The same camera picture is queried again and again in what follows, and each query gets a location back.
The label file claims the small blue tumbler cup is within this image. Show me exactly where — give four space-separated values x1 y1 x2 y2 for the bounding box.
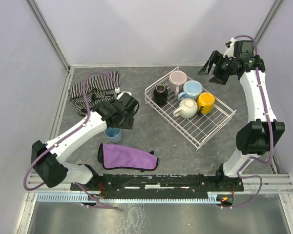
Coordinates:
104 128 122 143

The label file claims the yellow mug black handle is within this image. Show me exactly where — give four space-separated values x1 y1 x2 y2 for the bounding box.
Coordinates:
197 92 215 115

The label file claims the light blue mug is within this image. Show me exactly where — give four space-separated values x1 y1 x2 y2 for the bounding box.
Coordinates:
177 80 203 101

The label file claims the white wire dish rack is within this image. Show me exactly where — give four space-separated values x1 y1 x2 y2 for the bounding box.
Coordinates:
145 67 236 149

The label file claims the black cup white interior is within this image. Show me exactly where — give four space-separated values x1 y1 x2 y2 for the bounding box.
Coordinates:
152 84 168 107

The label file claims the white speckled mug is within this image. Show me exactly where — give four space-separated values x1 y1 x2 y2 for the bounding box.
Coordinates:
173 98 198 119

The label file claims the pink mug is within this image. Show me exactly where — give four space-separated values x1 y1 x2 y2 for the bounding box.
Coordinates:
168 71 188 96

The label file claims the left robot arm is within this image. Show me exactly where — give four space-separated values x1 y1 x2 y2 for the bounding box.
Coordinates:
31 93 140 188

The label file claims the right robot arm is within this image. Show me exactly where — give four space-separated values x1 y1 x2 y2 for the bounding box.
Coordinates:
198 35 285 188

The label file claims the purple cloth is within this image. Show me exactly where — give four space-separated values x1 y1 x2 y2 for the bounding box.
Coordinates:
97 143 159 171

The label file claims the striped cloth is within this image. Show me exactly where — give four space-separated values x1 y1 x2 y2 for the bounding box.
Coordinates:
68 75 115 117

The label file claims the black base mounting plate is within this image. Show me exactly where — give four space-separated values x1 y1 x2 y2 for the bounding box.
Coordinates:
83 174 244 199

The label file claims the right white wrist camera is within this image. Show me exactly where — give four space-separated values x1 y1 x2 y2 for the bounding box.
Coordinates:
223 38 237 58

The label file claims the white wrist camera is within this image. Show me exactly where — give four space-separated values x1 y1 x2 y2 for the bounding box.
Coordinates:
223 38 237 58
115 87 132 99

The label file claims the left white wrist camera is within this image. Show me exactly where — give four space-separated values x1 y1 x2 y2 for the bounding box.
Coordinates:
115 87 132 99

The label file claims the light blue cable duct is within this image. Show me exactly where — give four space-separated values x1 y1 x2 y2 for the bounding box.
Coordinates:
36 191 223 203

